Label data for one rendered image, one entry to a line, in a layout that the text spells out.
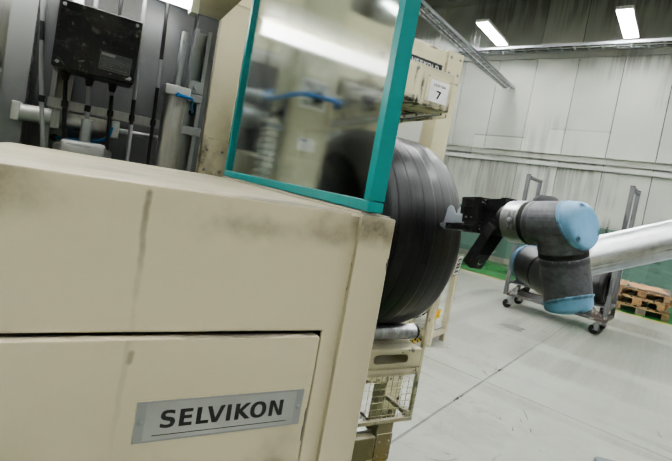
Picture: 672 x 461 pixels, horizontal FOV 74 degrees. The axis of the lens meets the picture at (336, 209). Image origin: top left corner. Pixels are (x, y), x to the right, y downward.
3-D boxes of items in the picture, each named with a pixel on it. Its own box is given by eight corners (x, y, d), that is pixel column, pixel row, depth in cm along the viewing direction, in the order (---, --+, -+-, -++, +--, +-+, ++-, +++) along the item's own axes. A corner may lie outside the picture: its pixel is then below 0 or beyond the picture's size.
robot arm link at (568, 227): (576, 259, 80) (571, 204, 79) (517, 252, 90) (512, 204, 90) (606, 247, 84) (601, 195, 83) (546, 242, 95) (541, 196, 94)
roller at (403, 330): (314, 344, 116) (318, 328, 115) (307, 335, 120) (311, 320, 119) (417, 341, 133) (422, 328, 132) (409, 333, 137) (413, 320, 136)
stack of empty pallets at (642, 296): (669, 322, 745) (674, 297, 743) (607, 306, 801) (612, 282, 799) (670, 313, 845) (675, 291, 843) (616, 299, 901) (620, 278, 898)
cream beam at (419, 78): (308, 69, 140) (316, 22, 139) (279, 78, 162) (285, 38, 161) (449, 113, 170) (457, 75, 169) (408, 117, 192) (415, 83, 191)
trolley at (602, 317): (603, 338, 554) (635, 186, 544) (498, 305, 640) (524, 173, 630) (611, 330, 602) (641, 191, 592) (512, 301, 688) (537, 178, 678)
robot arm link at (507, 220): (541, 245, 94) (511, 241, 89) (521, 244, 98) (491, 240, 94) (545, 204, 95) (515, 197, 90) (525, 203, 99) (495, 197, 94)
